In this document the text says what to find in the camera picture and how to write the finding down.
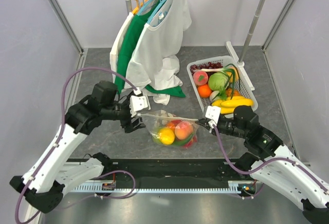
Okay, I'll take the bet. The red apple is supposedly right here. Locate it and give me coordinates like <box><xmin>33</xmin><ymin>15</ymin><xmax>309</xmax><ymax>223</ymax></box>
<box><xmin>183</xmin><ymin>135</ymin><xmax>197</xmax><ymax>148</ymax></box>

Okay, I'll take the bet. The peach with green leaf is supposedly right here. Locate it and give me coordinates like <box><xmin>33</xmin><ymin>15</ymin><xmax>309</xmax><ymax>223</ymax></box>
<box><xmin>174</xmin><ymin>121</ymin><xmax>194</xmax><ymax>140</ymax></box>

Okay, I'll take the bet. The green cucumber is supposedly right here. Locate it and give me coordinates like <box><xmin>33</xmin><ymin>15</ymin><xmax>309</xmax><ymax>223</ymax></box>
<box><xmin>172</xmin><ymin>133</ymin><xmax>195</xmax><ymax>146</ymax></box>

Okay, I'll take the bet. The orange fruit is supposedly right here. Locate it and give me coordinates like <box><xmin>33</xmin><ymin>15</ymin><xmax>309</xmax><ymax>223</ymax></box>
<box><xmin>197</xmin><ymin>84</ymin><xmax>213</xmax><ymax>98</ymax></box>

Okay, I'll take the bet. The clear zip top bag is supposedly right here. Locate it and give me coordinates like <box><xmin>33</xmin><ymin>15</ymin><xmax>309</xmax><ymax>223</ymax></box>
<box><xmin>138</xmin><ymin>110</ymin><xmax>199</xmax><ymax>149</ymax></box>

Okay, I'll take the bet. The yellow lemon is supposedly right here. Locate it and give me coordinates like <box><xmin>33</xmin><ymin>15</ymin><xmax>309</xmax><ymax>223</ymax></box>
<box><xmin>158</xmin><ymin>127</ymin><xmax>175</xmax><ymax>145</ymax></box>

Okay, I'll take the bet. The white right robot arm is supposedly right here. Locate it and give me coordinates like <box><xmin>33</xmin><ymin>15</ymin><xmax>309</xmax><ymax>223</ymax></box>
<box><xmin>196</xmin><ymin>105</ymin><xmax>328</xmax><ymax>223</ymax></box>

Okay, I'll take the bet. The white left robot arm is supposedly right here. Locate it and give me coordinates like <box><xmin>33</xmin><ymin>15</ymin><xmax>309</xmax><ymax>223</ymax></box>
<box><xmin>10</xmin><ymin>81</ymin><xmax>150</xmax><ymax>214</ymax></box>

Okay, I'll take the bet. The yellow banana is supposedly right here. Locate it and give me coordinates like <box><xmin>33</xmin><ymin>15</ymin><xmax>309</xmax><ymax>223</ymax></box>
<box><xmin>211</xmin><ymin>96</ymin><xmax>254</xmax><ymax>115</ymax></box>

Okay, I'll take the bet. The white garlic bulb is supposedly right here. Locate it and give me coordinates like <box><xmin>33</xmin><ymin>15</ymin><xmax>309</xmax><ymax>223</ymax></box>
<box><xmin>209</xmin><ymin>90</ymin><xmax>221</xmax><ymax>102</ymax></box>

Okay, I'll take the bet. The green parsley sprig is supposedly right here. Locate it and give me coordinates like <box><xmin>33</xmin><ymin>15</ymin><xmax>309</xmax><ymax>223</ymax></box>
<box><xmin>219</xmin><ymin>88</ymin><xmax>231</xmax><ymax>101</ymax></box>

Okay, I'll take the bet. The white plastic fruit basket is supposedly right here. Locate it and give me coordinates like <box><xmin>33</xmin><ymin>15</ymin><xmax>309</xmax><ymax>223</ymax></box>
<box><xmin>187</xmin><ymin>55</ymin><xmax>258</xmax><ymax>111</ymax></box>

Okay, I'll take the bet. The green cabbage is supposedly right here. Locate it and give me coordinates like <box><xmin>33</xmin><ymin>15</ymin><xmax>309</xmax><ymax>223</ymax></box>
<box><xmin>208</xmin><ymin>72</ymin><xmax>229</xmax><ymax>91</ymax></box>

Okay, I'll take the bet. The white mesh t-shirt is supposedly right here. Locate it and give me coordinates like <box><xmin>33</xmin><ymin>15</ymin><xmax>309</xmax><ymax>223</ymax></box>
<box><xmin>126</xmin><ymin>0</ymin><xmax>192</xmax><ymax>105</ymax></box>

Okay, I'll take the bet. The red grapes bunch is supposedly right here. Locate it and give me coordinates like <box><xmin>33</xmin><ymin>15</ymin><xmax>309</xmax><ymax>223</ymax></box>
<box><xmin>190</xmin><ymin>62</ymin><xmax>223</xmax><ymax>71</ymax></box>

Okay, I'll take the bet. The green spring onion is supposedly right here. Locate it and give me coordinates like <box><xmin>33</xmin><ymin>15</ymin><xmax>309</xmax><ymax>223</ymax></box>
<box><xmin>202</xmin><ymin>64</ymin><xmax>241</xmax><ymax>98</ymax></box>

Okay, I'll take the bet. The green t-shirt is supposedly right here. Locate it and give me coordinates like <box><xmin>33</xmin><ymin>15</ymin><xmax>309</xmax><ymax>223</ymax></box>
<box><xmin>113</xmin><ymin>15</ymin><xmax>186</xmax><ymax>98</ymax></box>

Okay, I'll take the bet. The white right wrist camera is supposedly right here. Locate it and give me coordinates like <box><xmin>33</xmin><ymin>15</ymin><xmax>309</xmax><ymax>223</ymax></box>
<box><xmin>204</xmin><ymin>106</ymin><xmax>221</xmax><ymax>128</ymax></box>

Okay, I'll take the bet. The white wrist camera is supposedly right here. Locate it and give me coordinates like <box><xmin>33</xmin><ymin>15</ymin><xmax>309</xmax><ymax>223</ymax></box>
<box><xmin>204</xmin><ymin>106</ymin><xmax>221</xmax><ymax>128</ymax></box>
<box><xmin>129</xmin><ymin>87</ymin><xmax>151</xmax><ymax>118</ymax></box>

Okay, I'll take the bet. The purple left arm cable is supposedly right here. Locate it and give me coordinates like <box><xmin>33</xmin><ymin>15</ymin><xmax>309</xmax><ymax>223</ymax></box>
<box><xmin>14</xmin><ymin>66</ymin><xmax>138</xmax><ymax>223</ymax></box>

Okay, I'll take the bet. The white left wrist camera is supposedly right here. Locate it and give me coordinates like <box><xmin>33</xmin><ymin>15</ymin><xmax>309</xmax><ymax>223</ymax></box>
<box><xmin>129</xmin><ymin>87</ymin><xmax>151</xmax><ymax>118</ymax></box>

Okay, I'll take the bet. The white cable duct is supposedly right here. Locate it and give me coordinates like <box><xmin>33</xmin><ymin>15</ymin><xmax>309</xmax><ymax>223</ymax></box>
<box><xmin>70</xmin><ymin>181</ymin><xmax>241</xmax><ymax>194</ymax></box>

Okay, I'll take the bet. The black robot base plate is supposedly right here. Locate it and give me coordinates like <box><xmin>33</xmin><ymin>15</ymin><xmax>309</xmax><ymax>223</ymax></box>
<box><xmin>68</xmin><ymin>153</ymin><xmax>253</xmax><ymax>187</ymax></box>

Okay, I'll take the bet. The aluminium frame rail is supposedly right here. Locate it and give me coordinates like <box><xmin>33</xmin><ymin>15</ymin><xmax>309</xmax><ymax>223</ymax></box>
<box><xmin>48</xmin><ymin>0</ymin><xmax>84</xmax><ymax>55</ymax></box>

